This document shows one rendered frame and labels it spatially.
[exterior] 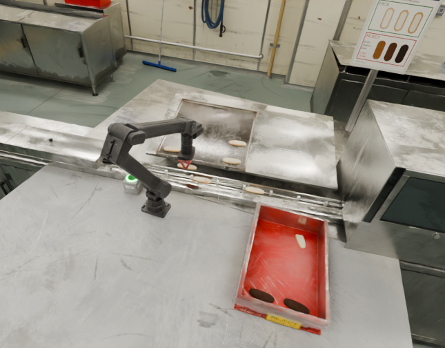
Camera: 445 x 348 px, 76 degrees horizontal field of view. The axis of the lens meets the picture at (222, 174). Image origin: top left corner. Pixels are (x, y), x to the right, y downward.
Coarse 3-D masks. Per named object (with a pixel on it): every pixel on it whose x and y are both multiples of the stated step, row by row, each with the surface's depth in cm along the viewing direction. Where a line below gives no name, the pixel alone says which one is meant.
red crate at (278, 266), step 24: (264, 240) 128; (288, 240) 129; (312, 240) 130; (264, 264) 119; (288, 264) 120; (312, 264) 121; (264, 288) 111; (288, 288) 112; (312, 288) 113; (312, 312) 106
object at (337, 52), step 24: (336, 48) 301; (336, 72) 270; (360, 72) 263; (384, 72) 269; (408, 72) 253; (432, 72) 262; (312, 96) 376; (336, 96) 274; (384, 96) 265; (408, 96) 261; (432, 96) 258
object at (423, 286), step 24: (24, 120) 182; (48, 120) 185; (0, 168) 162; (24, 168) 159; (0, 192) 178; (408, 264) 129; (408, 288) 140; (432, 288) 136; (408, 312) 153; (432, 312) 149; (432, 336) 165
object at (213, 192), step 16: (32, 160) 152; (48, 160) 150; (112, 176) 148; (160, 176) 148; (192, 192) 144; (208, 192) 142; (224, 192) 143; (240, 192) 145; (288, 208) 139; (304, 208) 140; (320, 208) 141
